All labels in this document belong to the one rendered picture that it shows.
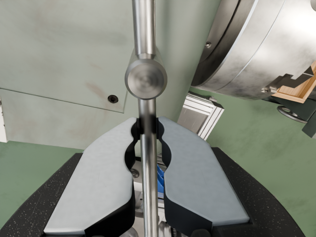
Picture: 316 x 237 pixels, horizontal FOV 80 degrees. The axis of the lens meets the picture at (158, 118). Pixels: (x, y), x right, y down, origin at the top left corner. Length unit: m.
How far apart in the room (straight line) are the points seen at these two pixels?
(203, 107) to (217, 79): 1.15
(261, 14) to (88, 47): 0.21
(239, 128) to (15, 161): 2.22
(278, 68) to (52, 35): 0.30
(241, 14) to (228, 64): 0.06
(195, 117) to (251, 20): 1.28
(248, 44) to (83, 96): 0.23
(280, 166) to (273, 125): 0.59
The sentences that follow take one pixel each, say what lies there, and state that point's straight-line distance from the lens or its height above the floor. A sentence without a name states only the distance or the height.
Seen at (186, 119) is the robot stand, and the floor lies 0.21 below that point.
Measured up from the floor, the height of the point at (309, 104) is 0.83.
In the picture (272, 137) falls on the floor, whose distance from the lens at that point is 2.23.
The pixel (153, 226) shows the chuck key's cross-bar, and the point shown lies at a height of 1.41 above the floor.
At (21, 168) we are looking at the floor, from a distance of 2.43.
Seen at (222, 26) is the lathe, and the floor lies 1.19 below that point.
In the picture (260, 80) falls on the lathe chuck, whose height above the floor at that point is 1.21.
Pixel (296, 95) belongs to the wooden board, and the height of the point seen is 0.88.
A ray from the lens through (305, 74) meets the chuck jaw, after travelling 0.40.
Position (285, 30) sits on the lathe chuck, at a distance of 0.31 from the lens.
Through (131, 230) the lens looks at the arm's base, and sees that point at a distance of 0.65.
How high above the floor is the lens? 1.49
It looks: 60 degrees down
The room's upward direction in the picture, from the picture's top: 174 degrees clockwise
